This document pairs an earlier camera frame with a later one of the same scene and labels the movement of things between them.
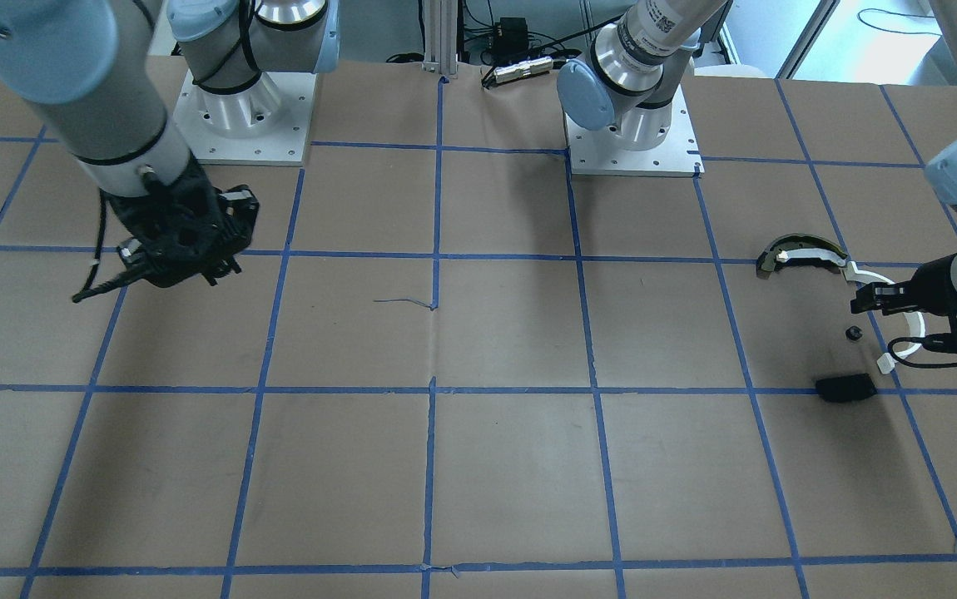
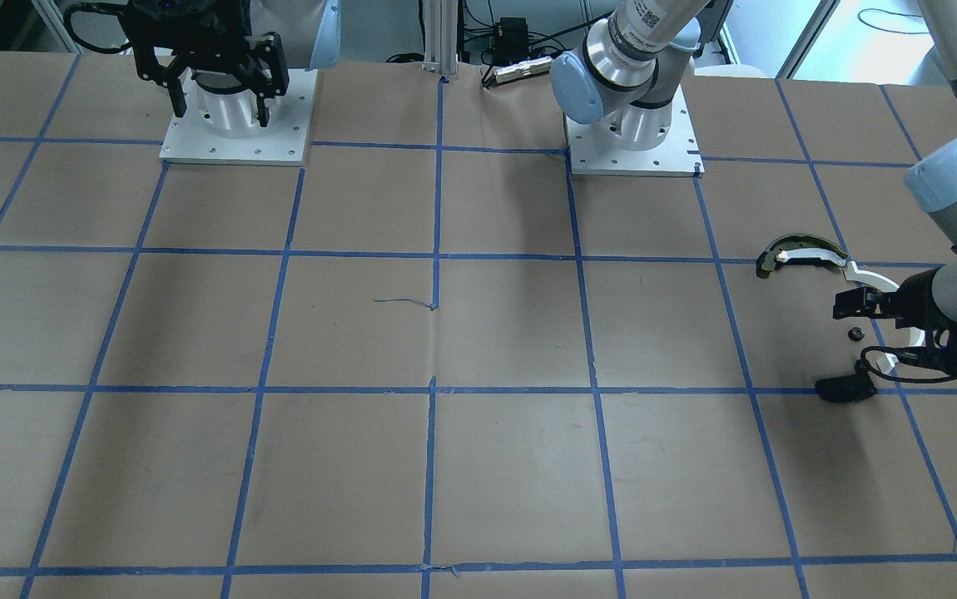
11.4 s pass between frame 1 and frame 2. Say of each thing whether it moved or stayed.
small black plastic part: stayed
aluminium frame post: stayed
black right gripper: moved
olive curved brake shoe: stayed
